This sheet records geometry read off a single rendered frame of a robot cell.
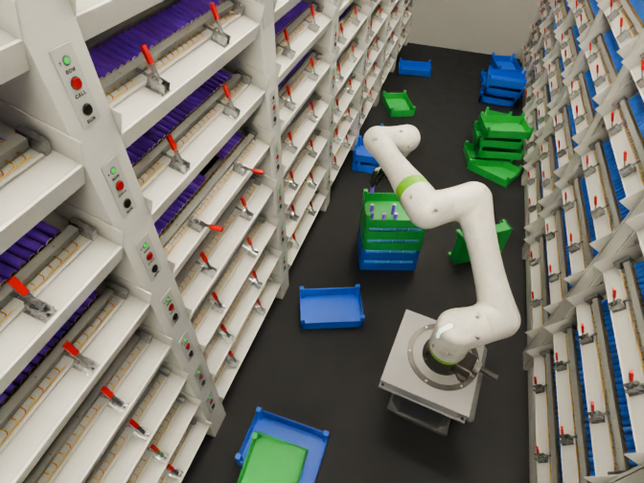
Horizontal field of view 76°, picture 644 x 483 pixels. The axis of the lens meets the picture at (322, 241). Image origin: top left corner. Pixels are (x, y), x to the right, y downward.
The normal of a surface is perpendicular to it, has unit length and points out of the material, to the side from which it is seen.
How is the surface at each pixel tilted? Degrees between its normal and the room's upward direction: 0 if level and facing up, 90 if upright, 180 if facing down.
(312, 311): 0
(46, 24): 90
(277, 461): 21
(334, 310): 0
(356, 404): 0
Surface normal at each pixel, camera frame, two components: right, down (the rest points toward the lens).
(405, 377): -0.01, -0.63
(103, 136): 0.95, 0.24
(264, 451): -0.09, -0.40
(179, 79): 0.36, -0.55
